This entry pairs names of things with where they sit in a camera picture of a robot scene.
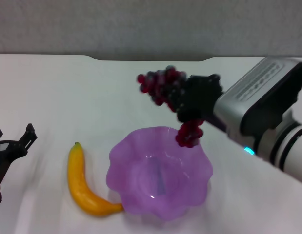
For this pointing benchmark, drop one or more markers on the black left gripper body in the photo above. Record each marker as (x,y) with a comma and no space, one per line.
(6,156)

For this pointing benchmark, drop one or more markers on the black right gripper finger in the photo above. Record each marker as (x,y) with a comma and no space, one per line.
(183,112)
(186,81)

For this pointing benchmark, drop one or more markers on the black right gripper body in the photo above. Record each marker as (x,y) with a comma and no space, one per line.
(204,97)

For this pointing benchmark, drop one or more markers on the red purple grape bunch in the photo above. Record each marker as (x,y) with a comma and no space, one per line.
(160,83)

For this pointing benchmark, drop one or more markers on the yellow banana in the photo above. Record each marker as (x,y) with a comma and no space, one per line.
(78,180)

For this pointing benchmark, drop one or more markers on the purple wavy plastic bowl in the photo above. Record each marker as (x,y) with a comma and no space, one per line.
(165,175)

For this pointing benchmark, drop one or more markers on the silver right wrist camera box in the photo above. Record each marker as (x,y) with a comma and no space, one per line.
(258,97)

